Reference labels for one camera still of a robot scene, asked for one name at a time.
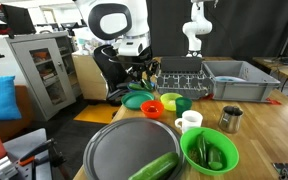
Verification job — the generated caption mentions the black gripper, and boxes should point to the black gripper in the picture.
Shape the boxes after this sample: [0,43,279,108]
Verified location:
[130,54,158,90]

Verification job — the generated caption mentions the short dark green zucchini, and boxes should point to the short dark green zucchini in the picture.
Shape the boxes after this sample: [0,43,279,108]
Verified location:
[139,78,154,92]

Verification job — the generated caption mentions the cut zucchini with white end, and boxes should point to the cut zucchini with white end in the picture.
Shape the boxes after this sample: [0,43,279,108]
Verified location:
[128,82,146,91]

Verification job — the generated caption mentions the dark green plate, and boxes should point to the dark green plate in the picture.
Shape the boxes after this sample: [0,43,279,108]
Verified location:
[120,90,156,111]

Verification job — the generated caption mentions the yellow bowl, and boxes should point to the yellow bowl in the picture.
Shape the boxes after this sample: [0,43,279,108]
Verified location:
[159,92,184,112]

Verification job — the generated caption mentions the red orange bowl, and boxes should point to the red orange bowl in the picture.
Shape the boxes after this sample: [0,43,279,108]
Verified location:
[139,99,165,120]

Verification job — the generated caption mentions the white blue plate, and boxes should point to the white blue plate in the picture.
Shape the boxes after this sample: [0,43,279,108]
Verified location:
[214,75,248,83]

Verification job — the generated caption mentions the long whole green zucchini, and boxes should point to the long whole green zucchini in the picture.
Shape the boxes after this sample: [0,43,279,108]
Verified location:
[127,151,180,180]

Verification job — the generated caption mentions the bright green bowl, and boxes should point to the bright green bowl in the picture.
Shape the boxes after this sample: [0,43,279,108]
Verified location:
[179,126,240,177]

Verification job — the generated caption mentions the gray dish rack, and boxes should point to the gray dish rack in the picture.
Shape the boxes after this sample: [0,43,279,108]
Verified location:
[154,55,216,101]

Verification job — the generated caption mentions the black office chair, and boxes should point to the black office chair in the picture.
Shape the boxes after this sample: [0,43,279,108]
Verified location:
[93,44,133,107]

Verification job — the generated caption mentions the dark green cup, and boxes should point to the dark green cup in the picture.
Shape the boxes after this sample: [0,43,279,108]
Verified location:
[175,96,193,118]

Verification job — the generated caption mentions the light wooden desk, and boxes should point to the light wooden desk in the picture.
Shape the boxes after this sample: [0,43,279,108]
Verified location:
[71,53,109,101]

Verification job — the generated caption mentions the white mug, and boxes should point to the white mug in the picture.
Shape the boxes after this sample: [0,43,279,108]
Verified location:
[174,109,204,135]

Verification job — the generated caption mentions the round gray tray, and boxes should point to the round gray tray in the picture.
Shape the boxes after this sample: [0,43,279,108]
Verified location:
[82,116,187,180]

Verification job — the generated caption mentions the dark green pepper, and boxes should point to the dark green pepper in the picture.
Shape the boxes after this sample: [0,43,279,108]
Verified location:
[195,130,208,169]

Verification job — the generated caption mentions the metal cup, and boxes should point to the metal cup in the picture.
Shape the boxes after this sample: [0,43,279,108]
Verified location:
[217,105,245,135]

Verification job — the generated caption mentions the gray plastic crate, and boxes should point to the gray plastic crate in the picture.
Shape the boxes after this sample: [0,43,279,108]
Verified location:
[201,60,281,103]

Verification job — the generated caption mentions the dark green vegetable piece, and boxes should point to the dark green vegetable piece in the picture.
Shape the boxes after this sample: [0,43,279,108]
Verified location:
[207,145,225,171]

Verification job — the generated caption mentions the black curtain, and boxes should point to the black curtain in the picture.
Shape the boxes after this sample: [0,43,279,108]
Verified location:
[146,0,288,62]

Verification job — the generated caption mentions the brown sofa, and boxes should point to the brown sofa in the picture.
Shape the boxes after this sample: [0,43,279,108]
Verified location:
[0,84,35,143]

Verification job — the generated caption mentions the red clip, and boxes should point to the red clip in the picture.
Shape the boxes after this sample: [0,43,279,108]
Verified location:
[265,97,282,106]

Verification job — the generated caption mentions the gray glass door cabinet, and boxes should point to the gray glass door cabinet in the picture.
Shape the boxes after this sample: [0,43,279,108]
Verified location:
[4,30,77,122]

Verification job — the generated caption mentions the black orange clamp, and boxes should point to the black orange clamp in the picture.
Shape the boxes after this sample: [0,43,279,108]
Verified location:
[17,137,72,180]

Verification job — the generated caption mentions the gray metal platform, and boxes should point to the gray metal platform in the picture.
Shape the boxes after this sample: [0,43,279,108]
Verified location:
[2,127,53,180]

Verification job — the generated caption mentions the black computer monitor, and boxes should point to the black computer monitor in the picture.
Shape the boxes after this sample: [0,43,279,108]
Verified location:
[1,4,37,36]

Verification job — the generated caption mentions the blue pillow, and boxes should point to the blue pillow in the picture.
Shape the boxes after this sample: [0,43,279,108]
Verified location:
[0,75,23,123]

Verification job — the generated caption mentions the aluminium extrusion bar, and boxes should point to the aluminium extrusion bar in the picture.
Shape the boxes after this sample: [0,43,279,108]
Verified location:
[0,154,30,180]

